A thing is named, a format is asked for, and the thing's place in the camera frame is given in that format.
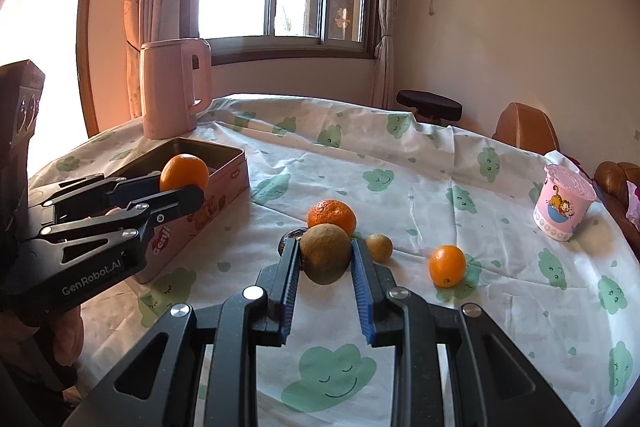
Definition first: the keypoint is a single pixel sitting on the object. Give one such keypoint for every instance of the brown leather sofa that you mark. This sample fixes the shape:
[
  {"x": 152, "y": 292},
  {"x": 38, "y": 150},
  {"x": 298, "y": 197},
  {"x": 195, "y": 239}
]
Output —
[{"x": 612, "y": 179}]

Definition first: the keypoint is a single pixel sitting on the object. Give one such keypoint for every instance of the person's left forearm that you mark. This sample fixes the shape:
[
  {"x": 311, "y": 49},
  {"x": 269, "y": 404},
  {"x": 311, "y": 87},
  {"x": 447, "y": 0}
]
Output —
[{"x": 25, "y": 367}]

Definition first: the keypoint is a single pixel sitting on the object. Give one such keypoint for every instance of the floral pink white cushion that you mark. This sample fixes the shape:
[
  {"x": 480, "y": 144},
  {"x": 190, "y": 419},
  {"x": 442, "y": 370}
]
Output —
[{"x": 635, "y": 202}]

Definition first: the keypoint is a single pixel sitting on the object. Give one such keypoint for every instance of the black round stool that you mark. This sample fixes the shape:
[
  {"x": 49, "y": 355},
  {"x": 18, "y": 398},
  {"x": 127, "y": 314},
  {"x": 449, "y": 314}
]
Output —
[{"x": 427, "y": 102}]

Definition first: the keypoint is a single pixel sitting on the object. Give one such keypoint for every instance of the brown leather armchair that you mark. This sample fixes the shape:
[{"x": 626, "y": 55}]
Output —
[{"x": 525, "y": 127}]

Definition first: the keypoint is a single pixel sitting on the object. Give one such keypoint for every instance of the wooden framed glass door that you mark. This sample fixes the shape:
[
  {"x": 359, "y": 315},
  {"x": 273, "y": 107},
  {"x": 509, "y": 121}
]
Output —
[{"x": 87, "y": 57}]

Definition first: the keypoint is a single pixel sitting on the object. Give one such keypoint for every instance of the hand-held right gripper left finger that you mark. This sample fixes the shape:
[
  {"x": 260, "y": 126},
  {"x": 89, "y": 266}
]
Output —
[{"x": 291, "y": 292}]

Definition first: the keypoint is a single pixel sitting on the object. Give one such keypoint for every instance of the pink electric kettle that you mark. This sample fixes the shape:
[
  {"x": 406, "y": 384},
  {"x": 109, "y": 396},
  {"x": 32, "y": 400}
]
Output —
[{"x": 167, "y": 92}]

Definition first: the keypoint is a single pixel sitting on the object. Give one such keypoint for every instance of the white tablecloth green clouds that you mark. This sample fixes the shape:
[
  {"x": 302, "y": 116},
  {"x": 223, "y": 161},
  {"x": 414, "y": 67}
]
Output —
[{"x": 450, "y": 157}]

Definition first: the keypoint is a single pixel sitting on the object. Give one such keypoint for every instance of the pink printed plastic cup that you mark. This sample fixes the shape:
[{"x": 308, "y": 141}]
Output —
[{"x": 562, "y": 207}]

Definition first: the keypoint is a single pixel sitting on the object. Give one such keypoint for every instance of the pink rectangular tin box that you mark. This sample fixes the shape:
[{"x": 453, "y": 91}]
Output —
[{"x": 222, "y": 187}]

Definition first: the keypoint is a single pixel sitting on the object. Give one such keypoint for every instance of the bumpy mandarin orange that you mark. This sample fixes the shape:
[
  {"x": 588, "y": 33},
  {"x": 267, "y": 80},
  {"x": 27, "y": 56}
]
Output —
[{"x": 331, "y": 214}]

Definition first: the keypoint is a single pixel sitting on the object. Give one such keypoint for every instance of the person's left hand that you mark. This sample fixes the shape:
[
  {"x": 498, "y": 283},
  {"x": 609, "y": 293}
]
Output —
[{"x": 70, "y": 334}]

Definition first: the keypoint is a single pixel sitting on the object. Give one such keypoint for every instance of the smooth orange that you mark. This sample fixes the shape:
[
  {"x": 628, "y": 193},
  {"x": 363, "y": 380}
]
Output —
[
  {"x": 184, "y": 169},
  {"x": 446, "y": 265}
]

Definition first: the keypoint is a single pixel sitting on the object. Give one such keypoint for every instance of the beige tied curtain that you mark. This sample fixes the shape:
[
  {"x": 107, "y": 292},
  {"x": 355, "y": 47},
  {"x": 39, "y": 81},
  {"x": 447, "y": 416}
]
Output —
[{"x": 387, "y": 7}]

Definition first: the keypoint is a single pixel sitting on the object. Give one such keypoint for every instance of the small brown round fruit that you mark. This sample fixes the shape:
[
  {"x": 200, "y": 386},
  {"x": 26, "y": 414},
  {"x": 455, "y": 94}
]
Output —
[
  {"x": 379, "y": 248},
  {"x": 326, "y": 254}
]

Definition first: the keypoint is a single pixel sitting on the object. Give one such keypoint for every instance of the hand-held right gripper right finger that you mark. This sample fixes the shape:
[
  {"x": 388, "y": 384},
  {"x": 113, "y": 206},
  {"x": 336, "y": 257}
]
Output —
[{"x": 362, "y": 292}]

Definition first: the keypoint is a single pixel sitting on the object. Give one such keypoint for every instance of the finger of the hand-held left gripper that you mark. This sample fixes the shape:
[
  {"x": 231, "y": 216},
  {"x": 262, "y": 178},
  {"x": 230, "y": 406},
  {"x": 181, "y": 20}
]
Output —
[
  {"x": 170, "y": 207},
  {"x": 135, "y": 192}
]

